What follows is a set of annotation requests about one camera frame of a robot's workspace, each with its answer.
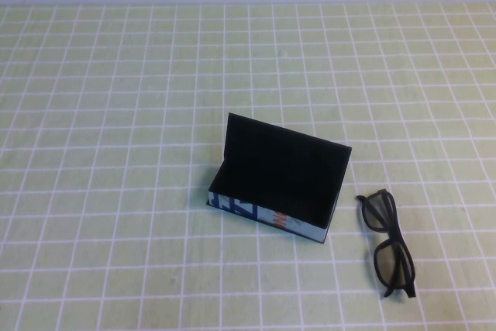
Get black glasses case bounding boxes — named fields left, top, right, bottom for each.
left=206, top=112, right=353, bottom=246

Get black frame glasses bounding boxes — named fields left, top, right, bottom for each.
left=355, top=188, right=419, bottom=302

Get green white checked tablecloth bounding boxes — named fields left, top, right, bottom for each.
left=0, top=1, right=496, bottom=331

